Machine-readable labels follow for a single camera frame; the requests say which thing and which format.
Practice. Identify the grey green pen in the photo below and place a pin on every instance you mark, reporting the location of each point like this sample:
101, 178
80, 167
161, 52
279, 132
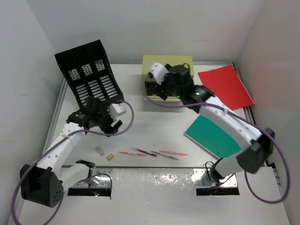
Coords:
164, 155

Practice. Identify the tan eraser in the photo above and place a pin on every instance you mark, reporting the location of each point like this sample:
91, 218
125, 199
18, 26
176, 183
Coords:
110, 157

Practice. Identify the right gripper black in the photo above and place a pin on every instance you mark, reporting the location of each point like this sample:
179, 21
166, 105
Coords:
162, 92

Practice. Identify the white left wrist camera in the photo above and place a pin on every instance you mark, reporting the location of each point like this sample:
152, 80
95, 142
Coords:
117, 110

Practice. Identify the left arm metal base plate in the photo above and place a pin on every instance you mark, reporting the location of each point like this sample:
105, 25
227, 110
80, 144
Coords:
99, 179

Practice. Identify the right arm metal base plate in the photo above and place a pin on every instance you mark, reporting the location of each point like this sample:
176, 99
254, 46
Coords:
203, 181

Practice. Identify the orange red pen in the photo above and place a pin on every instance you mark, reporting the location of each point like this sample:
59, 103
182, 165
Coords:
173, 152

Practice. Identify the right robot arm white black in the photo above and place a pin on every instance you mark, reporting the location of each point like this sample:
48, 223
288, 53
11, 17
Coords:
254, 145

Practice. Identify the white eraser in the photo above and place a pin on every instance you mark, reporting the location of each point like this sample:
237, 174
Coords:
99, 151

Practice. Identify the red folder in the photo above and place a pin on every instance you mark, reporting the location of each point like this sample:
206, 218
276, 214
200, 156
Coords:
227, 86

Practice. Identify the dark red clear pen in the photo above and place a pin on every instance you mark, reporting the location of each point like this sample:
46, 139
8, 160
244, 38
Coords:
145, 152

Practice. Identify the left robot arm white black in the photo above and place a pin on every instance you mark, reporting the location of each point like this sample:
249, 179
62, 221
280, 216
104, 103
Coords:
43, 183

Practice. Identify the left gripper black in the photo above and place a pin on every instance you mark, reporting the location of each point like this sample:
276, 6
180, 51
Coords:
108, 128

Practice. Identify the black three-slot file organizer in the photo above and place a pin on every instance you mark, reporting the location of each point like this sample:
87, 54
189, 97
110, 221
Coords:
88, 72

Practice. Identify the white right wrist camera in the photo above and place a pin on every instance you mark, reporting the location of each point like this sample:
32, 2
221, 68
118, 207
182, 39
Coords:
158, 72

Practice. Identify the green metal drawer toolbox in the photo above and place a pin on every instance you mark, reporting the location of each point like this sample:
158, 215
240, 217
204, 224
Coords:
172, 60

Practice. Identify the green notebook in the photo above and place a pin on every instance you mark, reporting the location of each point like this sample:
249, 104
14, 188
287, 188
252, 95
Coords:
215, 140

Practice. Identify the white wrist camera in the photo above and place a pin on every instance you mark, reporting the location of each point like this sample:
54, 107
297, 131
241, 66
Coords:
117, 110
158, 72

